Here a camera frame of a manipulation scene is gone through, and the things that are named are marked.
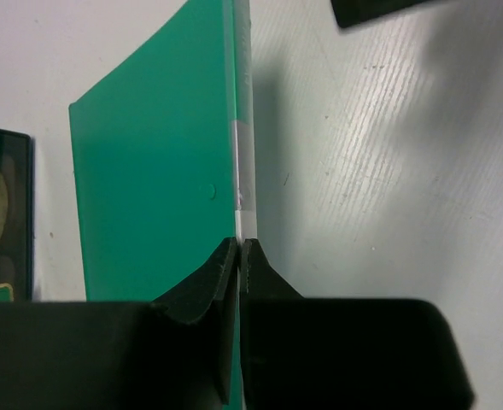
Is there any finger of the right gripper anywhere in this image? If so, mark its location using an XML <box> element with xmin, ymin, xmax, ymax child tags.
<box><xmin>330</xmin><ymin>0</ymin><xmax>447</xmax><ymax>29</ymax></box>

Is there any orange yellow drawer cabinet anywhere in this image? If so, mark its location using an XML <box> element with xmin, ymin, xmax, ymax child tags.
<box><xmin>0</xmin><ymin>129</ymin><xmax>34</xmax><ymax>301</ymax></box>

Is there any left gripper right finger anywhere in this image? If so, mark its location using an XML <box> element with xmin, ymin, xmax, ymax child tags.
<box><xmin>240</xmin><ymin>239</ymin><xmax>475</xmax><ymax>409</ymax></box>

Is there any green folder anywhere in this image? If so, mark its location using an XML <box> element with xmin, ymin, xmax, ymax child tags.
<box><xmin>69</xmin><ymin>1</ymin><xmax>256</xmax><ymax>409</ymax></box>

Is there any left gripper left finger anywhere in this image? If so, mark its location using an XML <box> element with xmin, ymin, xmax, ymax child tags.
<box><xmin>0</xmin><ymin>237</ymin><xmax>238</xmax><ymax>409</ymax></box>

